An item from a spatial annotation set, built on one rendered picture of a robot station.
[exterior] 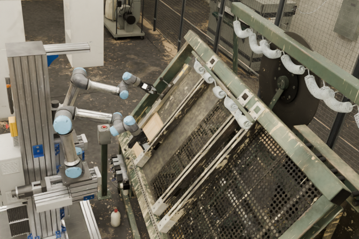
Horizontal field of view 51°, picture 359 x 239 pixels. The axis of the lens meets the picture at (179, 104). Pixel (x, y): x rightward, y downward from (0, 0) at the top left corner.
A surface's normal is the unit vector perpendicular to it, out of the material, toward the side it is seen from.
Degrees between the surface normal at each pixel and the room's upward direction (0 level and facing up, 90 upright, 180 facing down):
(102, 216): 0
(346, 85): 90
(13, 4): 90
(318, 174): 56
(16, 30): 90
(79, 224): 0
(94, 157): 0
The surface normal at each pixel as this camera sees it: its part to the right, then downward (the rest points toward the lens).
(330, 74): -0.94, 0.08
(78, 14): 0.42, 0.50
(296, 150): -0.73, -0.40
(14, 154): 0.11, -0.86
